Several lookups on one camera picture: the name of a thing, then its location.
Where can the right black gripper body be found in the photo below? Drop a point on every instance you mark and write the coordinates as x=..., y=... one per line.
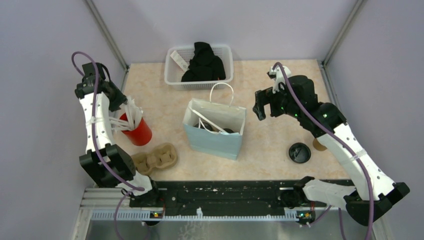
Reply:
x=281, y=105

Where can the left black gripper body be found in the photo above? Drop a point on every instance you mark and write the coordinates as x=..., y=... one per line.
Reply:
x=116, y=97

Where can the black coffee cup lid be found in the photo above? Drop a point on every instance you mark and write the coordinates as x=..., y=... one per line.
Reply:
x=229, y=131

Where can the stack of paper cups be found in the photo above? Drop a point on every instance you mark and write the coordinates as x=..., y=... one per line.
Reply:
x=318, y=146

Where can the light blue paper bag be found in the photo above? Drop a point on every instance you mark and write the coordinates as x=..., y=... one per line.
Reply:
x=219, y=116

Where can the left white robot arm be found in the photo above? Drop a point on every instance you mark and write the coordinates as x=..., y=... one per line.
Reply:
x=105, y=162

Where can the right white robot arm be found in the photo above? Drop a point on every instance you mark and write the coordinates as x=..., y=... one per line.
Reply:
x=372, y=193

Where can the red straw holder cup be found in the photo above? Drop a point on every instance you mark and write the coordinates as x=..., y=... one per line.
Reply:
x=141, y=135

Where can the white plastic basket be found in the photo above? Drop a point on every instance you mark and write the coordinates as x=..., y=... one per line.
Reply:
x=173, y=73

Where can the black cloth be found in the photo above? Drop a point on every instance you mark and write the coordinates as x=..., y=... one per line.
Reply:
x=204, y=66

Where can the white paper packet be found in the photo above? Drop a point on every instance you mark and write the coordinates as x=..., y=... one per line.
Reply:
x=176, y=57

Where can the brown pulp cup carrier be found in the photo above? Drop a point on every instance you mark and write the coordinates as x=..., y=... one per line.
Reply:
x=162, y=157

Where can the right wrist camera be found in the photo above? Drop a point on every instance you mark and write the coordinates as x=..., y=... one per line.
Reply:
x=277, y=73

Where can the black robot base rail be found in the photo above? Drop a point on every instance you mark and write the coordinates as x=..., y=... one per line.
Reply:
x=231, y=198

